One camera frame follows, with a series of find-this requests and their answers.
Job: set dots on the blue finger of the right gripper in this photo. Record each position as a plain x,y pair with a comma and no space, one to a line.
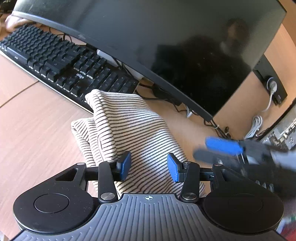
216,158
251,148

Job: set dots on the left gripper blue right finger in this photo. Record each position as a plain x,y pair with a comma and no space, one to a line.
187,173

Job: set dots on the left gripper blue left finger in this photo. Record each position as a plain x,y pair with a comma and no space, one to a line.
109,173

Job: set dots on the striped beige long-sleeve shirt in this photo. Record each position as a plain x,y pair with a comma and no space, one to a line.
124,122

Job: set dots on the white glass-panel PC case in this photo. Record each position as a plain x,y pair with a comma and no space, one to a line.
282,132

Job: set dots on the black curved monitor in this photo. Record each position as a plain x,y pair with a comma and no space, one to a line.
198,51

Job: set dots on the black mechanical keyboard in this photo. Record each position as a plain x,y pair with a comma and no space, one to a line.
69,69

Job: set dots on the pink cloth under monitor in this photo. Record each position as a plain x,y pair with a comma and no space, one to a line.
12,22

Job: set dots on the black wall power strip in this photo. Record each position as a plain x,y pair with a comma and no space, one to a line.
270,80

